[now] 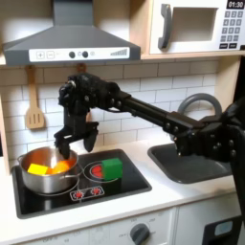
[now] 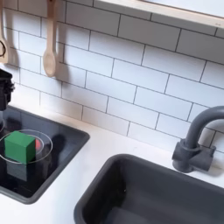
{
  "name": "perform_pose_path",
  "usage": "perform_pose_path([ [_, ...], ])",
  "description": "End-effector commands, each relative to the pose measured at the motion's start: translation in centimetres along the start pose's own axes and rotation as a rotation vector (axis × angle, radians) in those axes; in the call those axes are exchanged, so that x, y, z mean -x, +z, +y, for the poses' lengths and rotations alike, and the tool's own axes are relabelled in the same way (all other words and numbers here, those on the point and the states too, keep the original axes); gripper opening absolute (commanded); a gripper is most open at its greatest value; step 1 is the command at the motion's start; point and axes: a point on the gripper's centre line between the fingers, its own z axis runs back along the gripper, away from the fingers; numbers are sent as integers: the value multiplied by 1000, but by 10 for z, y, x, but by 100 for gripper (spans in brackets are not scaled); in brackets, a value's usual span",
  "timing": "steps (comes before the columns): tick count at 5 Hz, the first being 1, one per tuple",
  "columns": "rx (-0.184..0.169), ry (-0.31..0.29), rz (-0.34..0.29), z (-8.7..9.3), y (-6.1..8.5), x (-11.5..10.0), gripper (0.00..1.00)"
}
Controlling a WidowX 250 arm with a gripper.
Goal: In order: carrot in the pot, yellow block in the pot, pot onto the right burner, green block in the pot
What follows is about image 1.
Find black toy stove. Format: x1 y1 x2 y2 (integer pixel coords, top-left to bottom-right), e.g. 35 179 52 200
11 148 153 220

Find dark grey tap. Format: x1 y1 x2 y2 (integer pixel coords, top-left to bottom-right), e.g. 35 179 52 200
177 93 224 118

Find grey oven knob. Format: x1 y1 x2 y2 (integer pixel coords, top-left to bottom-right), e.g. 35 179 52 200
129 222 151 245

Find steel pot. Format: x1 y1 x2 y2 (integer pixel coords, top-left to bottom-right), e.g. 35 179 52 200
16 145 85 195

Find yellow block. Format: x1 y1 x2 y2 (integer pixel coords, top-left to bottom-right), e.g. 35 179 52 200
27 163 50 176

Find slotted wooden spatula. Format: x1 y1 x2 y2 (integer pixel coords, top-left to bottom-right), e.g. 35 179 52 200
24 65 47 130

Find orange toy carrot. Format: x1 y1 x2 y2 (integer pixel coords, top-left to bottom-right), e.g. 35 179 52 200
45 159 74 175

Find green block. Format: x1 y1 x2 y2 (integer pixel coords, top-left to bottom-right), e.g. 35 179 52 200
100 157 123 182

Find white toy microwave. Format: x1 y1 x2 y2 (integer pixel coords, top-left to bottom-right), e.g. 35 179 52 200
148 0 245 56

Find dark grey sink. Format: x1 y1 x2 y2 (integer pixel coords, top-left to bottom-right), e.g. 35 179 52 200
146 142 234 185

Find black appliance panel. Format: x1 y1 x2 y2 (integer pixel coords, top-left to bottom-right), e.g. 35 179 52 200
201 214 245 245

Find grey extractor hood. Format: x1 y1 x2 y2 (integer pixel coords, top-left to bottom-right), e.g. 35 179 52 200
2 0 142 67

